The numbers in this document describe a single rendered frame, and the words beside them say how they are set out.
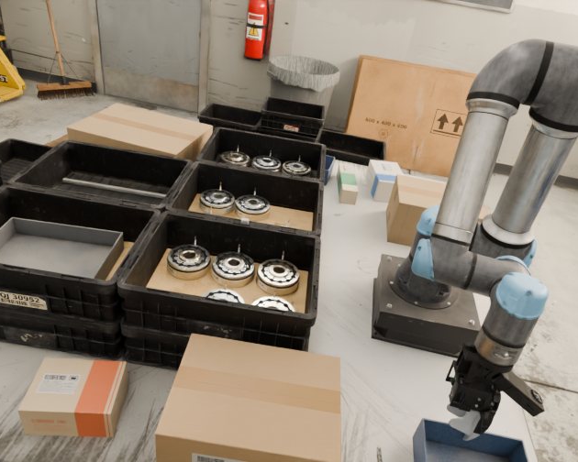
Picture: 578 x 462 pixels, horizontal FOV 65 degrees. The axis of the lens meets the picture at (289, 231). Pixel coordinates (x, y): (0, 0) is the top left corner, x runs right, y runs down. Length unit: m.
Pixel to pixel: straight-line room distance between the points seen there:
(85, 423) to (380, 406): 0.60
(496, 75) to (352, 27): 3.16
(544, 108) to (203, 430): 0.83
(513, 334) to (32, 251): 1.04
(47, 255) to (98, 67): 3.69
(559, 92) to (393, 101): 3.06
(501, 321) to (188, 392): 0.55
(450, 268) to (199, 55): 3.68
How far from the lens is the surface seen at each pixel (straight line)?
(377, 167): 1.93
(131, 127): 1.72
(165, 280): 1.11
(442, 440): 1.07
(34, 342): 1.17
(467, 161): 0.93
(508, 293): 0.84
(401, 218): 1.57
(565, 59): 0.97
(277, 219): 1.36
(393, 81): 3.96
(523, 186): 1.07
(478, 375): 0.94
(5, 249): 1.26
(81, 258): 1.19
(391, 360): 1.20
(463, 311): 1.26
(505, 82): 0.95
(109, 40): 4.69
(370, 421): 1.07
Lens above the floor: 1.55
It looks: 33 degrees down
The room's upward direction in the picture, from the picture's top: 9 degrees clockwise
